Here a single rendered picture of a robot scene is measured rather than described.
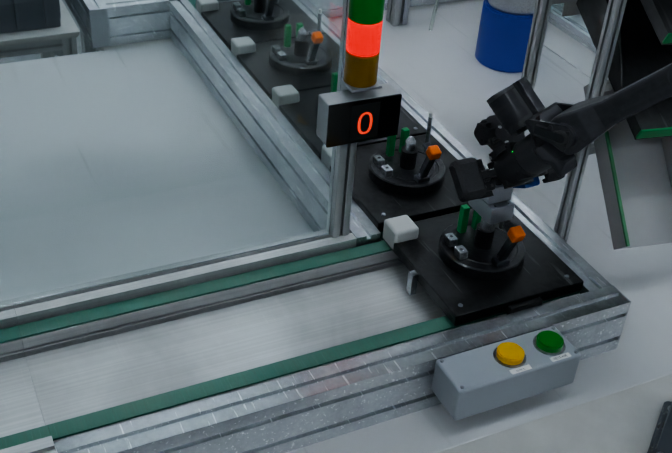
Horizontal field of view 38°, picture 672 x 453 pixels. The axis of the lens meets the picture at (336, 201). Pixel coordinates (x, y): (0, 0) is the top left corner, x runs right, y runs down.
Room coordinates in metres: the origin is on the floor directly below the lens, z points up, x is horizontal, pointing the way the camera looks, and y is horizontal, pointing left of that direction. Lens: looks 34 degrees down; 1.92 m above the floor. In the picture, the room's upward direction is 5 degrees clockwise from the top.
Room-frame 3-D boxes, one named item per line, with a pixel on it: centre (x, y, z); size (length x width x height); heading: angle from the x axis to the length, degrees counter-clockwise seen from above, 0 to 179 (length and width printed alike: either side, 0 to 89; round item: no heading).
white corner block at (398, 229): (1.32, -0.11, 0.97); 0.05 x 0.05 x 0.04; 28
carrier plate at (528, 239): (1.28, -0.24, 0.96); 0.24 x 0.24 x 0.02; 28
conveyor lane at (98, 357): (1.16, 0.03, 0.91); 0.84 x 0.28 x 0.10; 118
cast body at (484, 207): (1.28, -0.24, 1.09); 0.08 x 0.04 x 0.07; 28
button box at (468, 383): (1.05, -0.27, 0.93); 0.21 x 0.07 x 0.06; 118
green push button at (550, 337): (1.08, -0.33, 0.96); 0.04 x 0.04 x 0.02
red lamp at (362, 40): (1.29, -0.02, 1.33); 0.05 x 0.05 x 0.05
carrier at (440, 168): (1.50, -0.12, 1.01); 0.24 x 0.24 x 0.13; 28
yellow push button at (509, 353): (1.05, -0.27, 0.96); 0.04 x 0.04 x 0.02
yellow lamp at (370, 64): (1.29, -0.02, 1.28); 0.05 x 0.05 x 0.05
